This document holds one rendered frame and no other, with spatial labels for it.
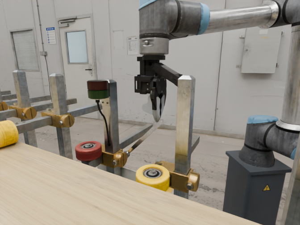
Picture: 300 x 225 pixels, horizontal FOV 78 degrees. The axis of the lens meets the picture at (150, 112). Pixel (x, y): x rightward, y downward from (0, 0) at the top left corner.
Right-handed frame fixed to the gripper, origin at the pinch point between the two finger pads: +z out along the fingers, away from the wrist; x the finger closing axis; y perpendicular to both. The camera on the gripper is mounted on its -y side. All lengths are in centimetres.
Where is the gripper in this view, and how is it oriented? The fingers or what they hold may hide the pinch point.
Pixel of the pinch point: (159, 118)
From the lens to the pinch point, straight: 60.9
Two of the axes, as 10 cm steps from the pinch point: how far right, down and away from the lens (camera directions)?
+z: 0.0, 9.7, 2.5
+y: -8.8, -1.2, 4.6
